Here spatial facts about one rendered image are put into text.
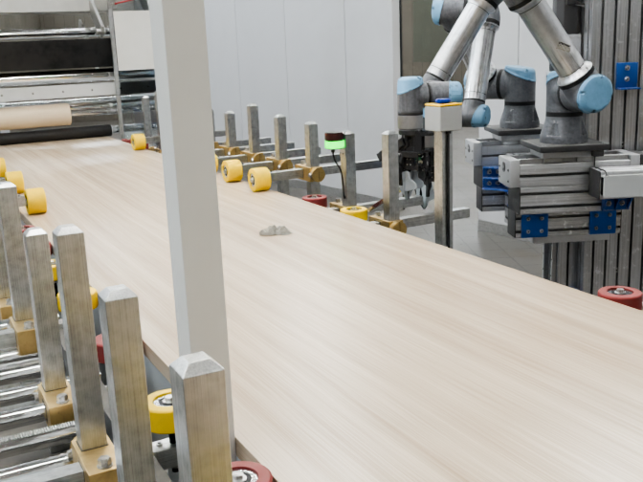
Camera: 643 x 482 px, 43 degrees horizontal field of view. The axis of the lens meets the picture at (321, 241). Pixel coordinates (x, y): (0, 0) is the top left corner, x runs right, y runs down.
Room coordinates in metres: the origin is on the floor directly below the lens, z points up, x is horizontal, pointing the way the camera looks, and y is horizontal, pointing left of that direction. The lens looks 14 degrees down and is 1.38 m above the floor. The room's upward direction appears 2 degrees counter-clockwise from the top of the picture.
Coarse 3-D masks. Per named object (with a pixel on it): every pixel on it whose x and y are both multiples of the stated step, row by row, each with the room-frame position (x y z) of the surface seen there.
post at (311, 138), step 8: (304, 128) 2.82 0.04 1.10; (312, 128) 2.80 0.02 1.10; (304, 136) 2.82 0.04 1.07; (312, 136) 2.80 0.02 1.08; (312, 144) 2.80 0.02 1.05; (312, 152) 2.80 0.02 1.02; (312, 160) 2.80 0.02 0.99; (312, 184) 2.80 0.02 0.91; (320, 184) 2.81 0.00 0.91; (312, 192) 2.80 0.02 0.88; (320, 192) 2.81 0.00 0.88
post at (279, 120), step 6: (276, 120) 3.03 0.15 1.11; (282, 120) 3.03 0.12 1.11; (276, 126) 3.03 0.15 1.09; (282, 126) 3.02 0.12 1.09; (276, 132) 3.03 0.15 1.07; (282, 132) 3.02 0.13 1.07; (276, 138) 3.03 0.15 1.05; (282, 138) 3.02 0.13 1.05; (276, 144) 3.04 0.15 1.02; (282, 144) 3.02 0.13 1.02; (276, 150) 3.04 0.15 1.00; (282, 150) 3.02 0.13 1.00; (276, 156) 3.04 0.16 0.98; (282, 156) 3.02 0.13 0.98; (282, 180) 3.02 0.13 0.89; (288, 180) 3.03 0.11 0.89; (282, 186) 3.02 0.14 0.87; (288, 186) 3.03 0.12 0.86; (282, 192) 3.02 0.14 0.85; (288, 192) 3.03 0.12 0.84
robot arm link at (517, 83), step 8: (504, 72) 3.17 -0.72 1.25; (512, 72) 3.13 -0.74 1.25; (520, 72) 3.12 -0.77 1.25; (528, 72) 3.12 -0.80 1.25; (504, 80) 3.15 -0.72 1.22; (512, 80) 3.13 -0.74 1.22; (520, 80) 3.12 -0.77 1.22; (528, 80) 3.12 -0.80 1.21; (536, 80) 3.15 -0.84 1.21; (496, 88) 3.17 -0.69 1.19; (504, 88) 3.15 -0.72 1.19; (512, 88) 3.13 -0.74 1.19; (520, 88) 3.12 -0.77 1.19; (528, 88) 3.12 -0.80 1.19; (504, 96) 3.16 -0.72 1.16; (512, 96) 3.13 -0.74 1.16; (520, 96) 3.12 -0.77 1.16; (528, 96) 3.12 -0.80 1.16
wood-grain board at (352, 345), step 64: (64, 192) 2.90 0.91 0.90; (128, 192) 2.84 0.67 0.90; (256, 192) 2.73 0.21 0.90; (128, 256) 1.92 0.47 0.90; (256, 256) 1.87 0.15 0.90; (320, 256) 1.85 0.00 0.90; (384, 256) 1.82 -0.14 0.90; (448, 256) 1.80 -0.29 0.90; (256, 320) 1.41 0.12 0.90; (320, 320) 1.39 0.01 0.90; (384, 320) 1.38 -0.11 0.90; (448, 320) 1.37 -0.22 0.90; (512, 320) 1.35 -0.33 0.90; (576, 320) 1.34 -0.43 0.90; (640, 320) 1.33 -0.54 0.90; (256, 384) 1.12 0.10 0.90; (320, 384) 1.11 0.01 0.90; (384, 384) 1.10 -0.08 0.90; (448, 384) 1.09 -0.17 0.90; (512, 384) 1.08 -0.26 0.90; (576, 384) 1.07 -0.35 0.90; (640, 384) 1.07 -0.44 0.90; (256, 448) 0.93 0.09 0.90; (320, 448) 0.92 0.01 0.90; (384, 448) 0.91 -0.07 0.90; (448, 448) 0.91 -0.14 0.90; (512, 448) 0.90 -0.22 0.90; (576, 448) 0.89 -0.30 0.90; (640, 448) 0.89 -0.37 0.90
